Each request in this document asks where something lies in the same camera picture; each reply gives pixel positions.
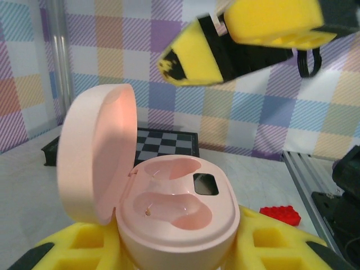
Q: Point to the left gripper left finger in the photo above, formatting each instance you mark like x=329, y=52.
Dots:
x=56, y=253

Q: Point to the black grey chessboard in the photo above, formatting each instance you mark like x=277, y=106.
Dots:
x=168, y=143

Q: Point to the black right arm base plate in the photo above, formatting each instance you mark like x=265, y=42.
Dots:
x=326, y=205

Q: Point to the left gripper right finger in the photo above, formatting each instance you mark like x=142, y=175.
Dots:
x=281, y=253

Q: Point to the aluminium mounting rail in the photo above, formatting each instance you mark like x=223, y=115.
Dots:
x=303, y=180

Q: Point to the red toy brick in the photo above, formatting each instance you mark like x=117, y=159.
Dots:
x=278, y=215

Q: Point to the aluminium frame post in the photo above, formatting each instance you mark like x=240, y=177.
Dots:
x=62, y=70

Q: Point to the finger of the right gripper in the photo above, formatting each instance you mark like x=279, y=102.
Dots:
x=270, y=19
x=202, y=56

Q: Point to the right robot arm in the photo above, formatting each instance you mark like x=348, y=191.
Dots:
x=348, y=174

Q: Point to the pink oval earbud case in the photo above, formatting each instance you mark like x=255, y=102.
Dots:
x=180, y=225

